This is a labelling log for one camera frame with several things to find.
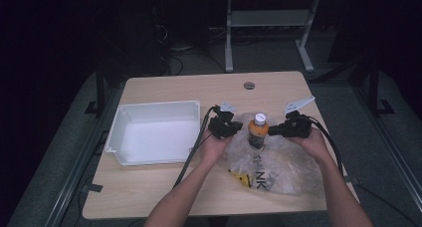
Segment black metal stand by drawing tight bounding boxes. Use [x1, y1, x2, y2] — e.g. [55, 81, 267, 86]
[84, 71, 107, 115]
[367, 56, 396, 115]

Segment person's left hand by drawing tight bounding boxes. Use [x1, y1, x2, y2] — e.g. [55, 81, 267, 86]
[198, 128, 234, 169]

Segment tangle of floor cables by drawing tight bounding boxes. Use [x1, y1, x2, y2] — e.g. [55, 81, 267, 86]
[155, 22, 228, 76]

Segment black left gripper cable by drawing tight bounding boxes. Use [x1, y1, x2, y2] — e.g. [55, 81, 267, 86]
[172, 105, 222, 189]

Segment white plastic tray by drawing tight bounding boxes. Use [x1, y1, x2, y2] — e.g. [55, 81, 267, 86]
[104, 100, 202, 167]

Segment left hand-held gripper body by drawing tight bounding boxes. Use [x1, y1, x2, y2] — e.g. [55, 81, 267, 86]
[208, 101, 239, 140]

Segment person's right hand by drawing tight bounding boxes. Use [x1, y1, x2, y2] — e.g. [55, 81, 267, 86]
[285, 126, 333, 165]

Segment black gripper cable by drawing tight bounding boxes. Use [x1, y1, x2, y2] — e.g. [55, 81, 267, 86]
[307, 114, 345, 176]
[172, 105, 222, 189]

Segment clear printed plastic bag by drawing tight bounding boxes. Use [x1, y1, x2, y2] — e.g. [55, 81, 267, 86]
[225, 112, 325, 197]

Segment grey metal desk frame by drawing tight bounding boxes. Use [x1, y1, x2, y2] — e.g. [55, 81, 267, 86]
[224, 0, 321, 74]

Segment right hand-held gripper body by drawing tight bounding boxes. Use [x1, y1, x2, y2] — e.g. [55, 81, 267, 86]
[280, 96, 317, 139]

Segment orange drink bottle white cap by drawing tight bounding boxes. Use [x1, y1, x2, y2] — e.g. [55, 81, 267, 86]
[248, 112, 271, 150]

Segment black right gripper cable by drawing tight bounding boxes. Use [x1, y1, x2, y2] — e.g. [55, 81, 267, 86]
[307, 114, 345, 176]

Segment black tape strip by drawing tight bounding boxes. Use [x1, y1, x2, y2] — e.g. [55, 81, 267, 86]
[81, 183, 105, 194]

